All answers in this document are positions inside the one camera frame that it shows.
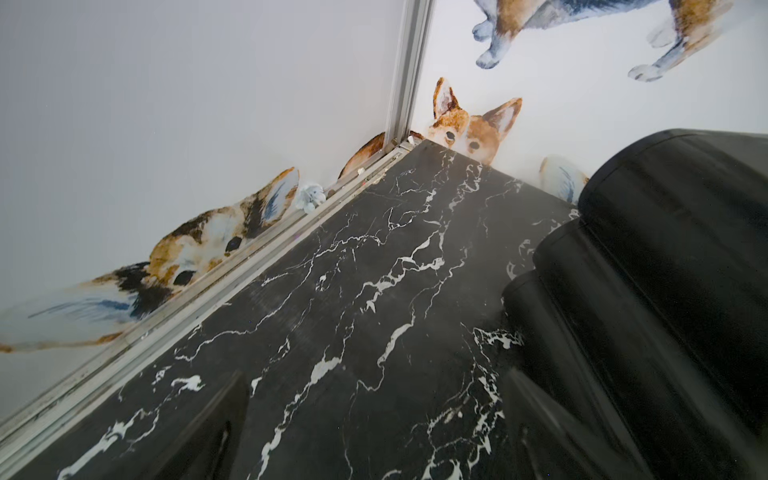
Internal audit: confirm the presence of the black drawer cabinet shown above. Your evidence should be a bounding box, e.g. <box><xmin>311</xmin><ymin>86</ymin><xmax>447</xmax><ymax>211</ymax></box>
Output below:
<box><xmin>503</xmin><ymin>130</ymin><xmax>767</xmax><ymax>479</ymax></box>

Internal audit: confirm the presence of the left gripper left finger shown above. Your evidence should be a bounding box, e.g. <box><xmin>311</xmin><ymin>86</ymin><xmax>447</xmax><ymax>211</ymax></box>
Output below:
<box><xmin>138</xmin><ymin>371</ymin><xmax>249</xmax><ymax>479</ymax></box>

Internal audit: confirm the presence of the white paper flower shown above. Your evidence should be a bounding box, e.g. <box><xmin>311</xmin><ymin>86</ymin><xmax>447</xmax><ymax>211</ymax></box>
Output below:
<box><xmin>295</xmin><ymin>183</ymin><xmax>327</xmax><ymax>214</ymax></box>

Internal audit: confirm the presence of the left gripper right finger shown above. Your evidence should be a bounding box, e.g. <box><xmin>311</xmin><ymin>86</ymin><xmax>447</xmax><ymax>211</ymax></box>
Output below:
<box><xmin>501</xmin><ymin>369</ymin><xmax>649</xmax><ymax>479</ymax></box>

